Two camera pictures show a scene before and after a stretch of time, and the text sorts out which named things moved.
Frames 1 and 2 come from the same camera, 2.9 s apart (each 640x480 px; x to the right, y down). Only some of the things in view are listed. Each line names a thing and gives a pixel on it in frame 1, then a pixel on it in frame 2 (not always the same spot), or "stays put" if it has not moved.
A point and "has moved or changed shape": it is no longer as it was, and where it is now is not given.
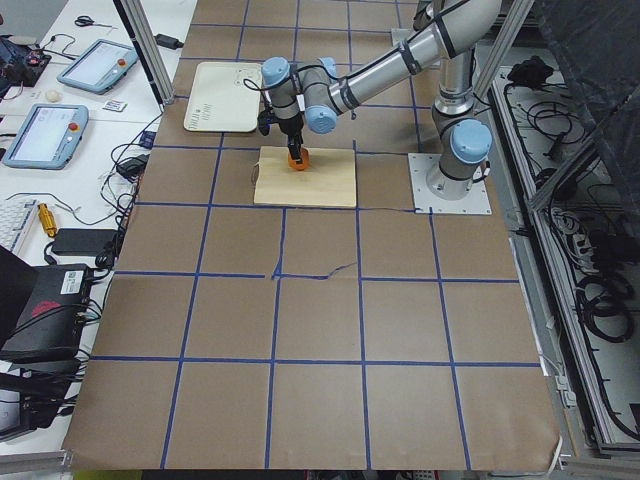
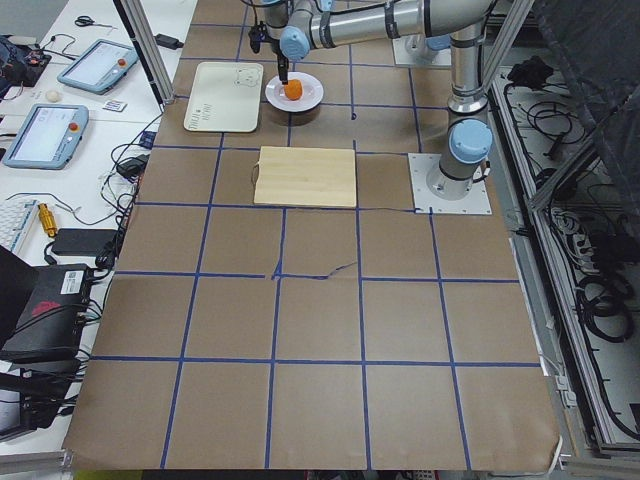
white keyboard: [15, 218] stays put
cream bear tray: [225, 96] stays put
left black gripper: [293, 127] → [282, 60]
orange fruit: [304, 161] has moved or changed shape
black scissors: [88, 21] stays put
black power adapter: [168, 41] stays put
